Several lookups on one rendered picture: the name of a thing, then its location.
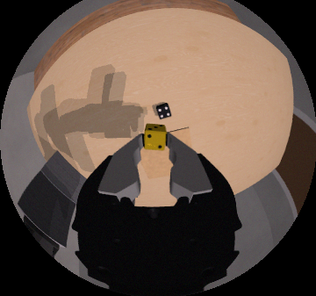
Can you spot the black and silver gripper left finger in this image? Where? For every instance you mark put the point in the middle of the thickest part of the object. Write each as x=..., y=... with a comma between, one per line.
x=116, y=177

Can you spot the brown square mat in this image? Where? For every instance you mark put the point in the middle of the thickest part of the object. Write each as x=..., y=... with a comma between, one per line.
x=156, y=163

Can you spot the yellow die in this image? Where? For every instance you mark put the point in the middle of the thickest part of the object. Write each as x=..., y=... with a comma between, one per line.
x=155, y=137

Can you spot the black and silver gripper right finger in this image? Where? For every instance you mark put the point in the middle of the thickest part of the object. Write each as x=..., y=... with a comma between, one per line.
x=193, y=176

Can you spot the black die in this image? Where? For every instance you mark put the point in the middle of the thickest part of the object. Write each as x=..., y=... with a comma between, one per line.
x=163, y=111

